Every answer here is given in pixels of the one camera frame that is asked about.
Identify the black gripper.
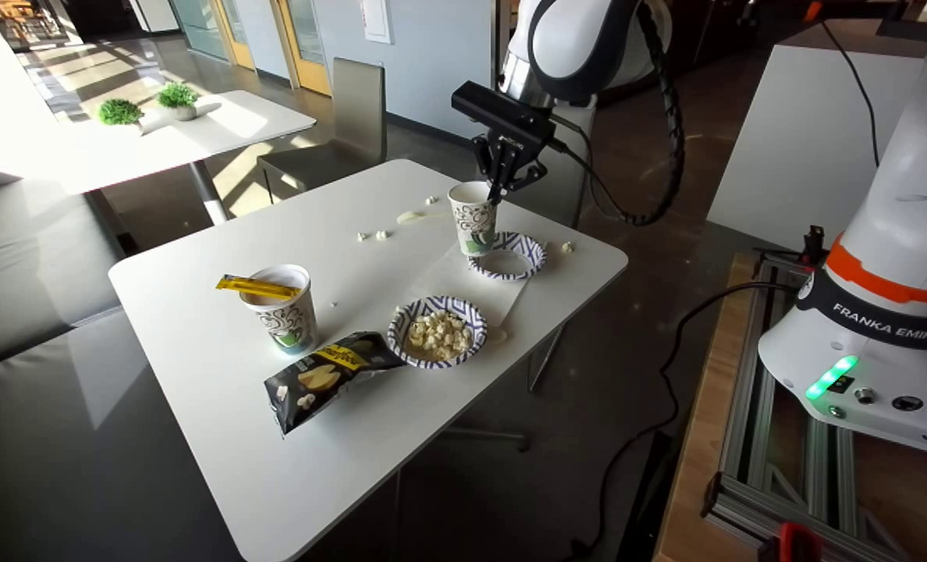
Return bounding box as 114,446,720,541
475,127,550,210

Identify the patterned paper coffee cup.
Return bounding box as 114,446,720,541
446,178,504,263

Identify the empty patterned paper bowl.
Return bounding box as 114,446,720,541
472,229,550,284

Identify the patterned bowl with popcorn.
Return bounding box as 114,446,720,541
383,292,489,372

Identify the patterned paper cup with packet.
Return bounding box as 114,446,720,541
241,263,321,356

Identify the popcorn heap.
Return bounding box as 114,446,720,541
405,309,475,363

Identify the white paper notice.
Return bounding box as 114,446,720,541
360,0,393,47

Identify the yellow framed door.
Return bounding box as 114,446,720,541
272,0,333,96

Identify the black snack bag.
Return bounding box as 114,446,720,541
260,329,413,436

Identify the yellow packet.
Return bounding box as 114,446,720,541
211,270,302,305

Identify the wooden platform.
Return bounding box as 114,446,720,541
650,245,769,562

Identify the white table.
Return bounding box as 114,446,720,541
0,86,319,200

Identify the green plant in white pot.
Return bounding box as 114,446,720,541
154,77,204,121

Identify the red clamp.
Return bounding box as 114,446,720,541
754,521,830,562

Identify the grey bench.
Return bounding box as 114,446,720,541
0,166,248,562

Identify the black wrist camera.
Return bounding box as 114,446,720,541
448,77,561,154

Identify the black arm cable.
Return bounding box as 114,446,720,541
542,0,689,229

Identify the black floor cable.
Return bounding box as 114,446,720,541
575,279,801,557

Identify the thin black cable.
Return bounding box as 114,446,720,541
816,11,885,167

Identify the aluminium mounting frame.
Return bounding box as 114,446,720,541
703,245,927,562

